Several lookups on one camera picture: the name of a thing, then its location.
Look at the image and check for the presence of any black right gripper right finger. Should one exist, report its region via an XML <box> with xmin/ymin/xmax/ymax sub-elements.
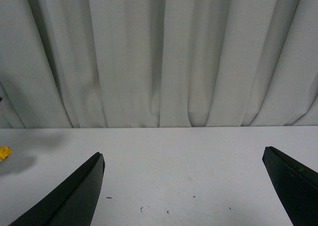
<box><xmin>262</xmin><ymin>146</ymin><xmax>318</xmax><ymax>226</ymax></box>

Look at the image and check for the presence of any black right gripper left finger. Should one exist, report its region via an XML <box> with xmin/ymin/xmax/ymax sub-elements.
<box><xmin>10</xmin><ymin>152</ymin><xmax>105</xmax><ymax>226</ymax></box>

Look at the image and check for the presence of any yellow beetle wind-up toy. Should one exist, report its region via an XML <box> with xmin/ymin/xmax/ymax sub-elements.
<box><xmin>0</xmin><ymin>146</ymin><xmax>12</xmax><ymax>161</ymax></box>

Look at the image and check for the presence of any grey pleated curtain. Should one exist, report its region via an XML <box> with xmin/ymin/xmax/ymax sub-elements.
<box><xmin>0</xmin><ymin>0</ymin><xmax>318</xmax><ymax>128</ymax></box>

